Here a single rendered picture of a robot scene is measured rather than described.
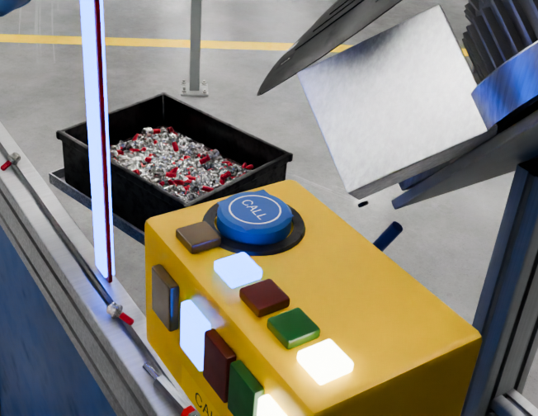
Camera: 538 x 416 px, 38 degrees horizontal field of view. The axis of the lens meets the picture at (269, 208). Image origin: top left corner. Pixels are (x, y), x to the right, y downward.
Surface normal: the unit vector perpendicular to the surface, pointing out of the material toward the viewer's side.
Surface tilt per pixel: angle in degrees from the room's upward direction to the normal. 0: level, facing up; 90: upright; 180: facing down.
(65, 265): 0
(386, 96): 55
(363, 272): 0
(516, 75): 88
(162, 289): 90
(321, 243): 0
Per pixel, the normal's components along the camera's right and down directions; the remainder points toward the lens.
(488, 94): -0.90, 0.31
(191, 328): -0.84, 0.25
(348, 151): -0.26, -0.08
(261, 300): 0.07, -0.84
